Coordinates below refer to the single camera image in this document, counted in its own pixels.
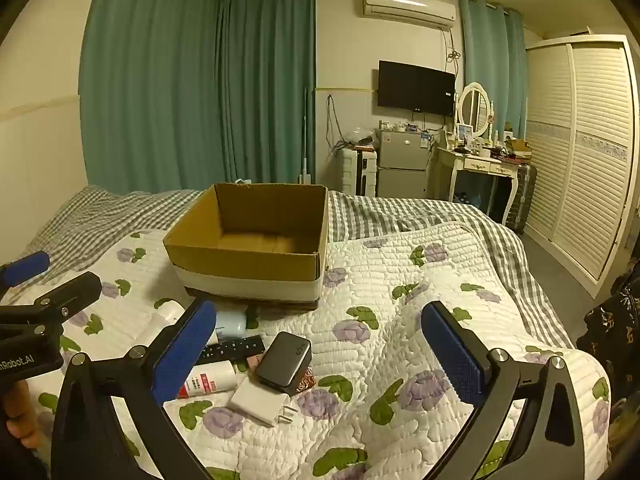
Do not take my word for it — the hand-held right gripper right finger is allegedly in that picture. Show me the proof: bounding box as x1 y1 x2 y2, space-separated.
420 301 613 480

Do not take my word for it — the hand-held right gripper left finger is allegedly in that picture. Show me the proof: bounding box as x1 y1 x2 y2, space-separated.
50 297 218 480

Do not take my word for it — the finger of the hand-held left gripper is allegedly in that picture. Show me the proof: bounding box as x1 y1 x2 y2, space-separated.
0 251 52 288
0 271 103 343

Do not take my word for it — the white bottle with red label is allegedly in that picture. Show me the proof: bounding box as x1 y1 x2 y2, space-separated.
176 360 237 400

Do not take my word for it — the plain white bottle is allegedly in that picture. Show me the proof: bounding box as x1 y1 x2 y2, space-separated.
152 299 186 326

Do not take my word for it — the black remote control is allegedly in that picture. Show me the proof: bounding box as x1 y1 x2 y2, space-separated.
195 335 265 365

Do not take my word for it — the light blue earbud case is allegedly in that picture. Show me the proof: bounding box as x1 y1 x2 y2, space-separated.
214 310 248 336

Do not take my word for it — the white plug charger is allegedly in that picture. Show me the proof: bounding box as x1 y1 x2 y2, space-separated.
227 375 298 428

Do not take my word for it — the black power bank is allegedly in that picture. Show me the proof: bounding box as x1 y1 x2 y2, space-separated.
255 331 313 395

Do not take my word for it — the person's left hand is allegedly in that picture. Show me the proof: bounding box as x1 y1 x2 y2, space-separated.
0 379 40 443

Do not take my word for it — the white floral quilt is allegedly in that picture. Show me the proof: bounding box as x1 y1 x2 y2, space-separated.
22 220 613 480

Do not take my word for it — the dark patterned cloth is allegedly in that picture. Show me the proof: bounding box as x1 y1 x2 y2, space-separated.
575 265 640 411

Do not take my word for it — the grey checkered bedsheet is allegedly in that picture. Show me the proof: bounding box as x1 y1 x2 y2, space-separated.
10 185 576 351

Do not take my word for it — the dark suitcase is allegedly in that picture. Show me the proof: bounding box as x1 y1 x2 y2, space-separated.
504 162 538 235

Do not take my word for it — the white dressing table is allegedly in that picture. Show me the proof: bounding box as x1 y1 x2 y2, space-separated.
434 145 523 223

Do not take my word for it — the small grey fridge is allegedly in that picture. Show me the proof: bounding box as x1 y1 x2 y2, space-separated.
375 127 432 198

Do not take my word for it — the white ribbed suitcase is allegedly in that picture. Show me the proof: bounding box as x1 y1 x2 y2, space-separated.
341 146 378 196

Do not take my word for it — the wide teal curtain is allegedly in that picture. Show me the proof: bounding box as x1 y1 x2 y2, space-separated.
79 0 226 196

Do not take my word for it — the white louvered wardrobe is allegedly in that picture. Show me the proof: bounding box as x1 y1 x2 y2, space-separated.
522 34 636 301

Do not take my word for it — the clear plastic bag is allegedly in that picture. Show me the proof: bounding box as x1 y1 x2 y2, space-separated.
345 127 378 148

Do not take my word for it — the oval white vanity mirror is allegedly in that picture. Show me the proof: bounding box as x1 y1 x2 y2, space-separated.
457 82 493 138

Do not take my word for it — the narrow teal curtain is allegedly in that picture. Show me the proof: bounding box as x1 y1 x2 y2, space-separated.
459 0 528 141

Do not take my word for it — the white air conditioner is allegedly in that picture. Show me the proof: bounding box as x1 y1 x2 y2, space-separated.
361 0 458 28

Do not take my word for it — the hanging black cable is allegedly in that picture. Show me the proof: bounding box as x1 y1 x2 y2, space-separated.
325 94 346 151

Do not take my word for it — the black wall television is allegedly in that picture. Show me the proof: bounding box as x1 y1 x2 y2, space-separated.
377 60 457 116

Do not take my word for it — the air conditioner cable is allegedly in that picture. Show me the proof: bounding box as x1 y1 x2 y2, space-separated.
442 27 461 66

